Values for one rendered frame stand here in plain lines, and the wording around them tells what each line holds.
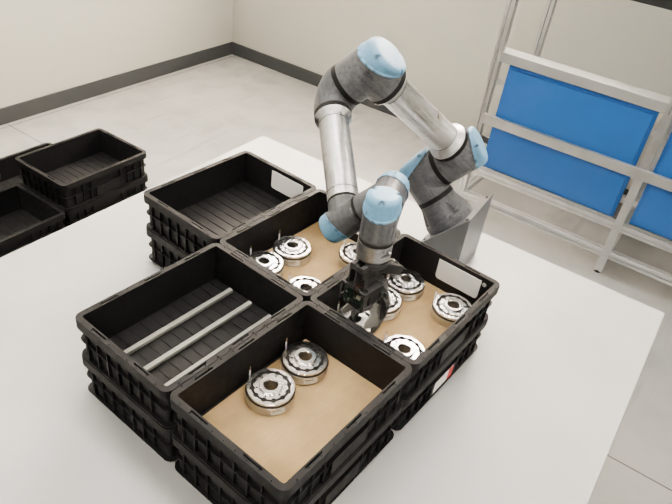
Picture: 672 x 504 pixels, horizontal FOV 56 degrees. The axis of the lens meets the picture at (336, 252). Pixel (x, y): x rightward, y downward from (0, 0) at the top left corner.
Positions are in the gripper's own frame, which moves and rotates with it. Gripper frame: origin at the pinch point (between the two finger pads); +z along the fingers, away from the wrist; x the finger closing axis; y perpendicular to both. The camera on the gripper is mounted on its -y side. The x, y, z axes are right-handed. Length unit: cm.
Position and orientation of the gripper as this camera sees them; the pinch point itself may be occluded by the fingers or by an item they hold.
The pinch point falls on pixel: (365, 320)
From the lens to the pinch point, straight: 148.7
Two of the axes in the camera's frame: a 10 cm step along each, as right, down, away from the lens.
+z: -1.2, 8.0, 5.9
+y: -6.9, 3.6, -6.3
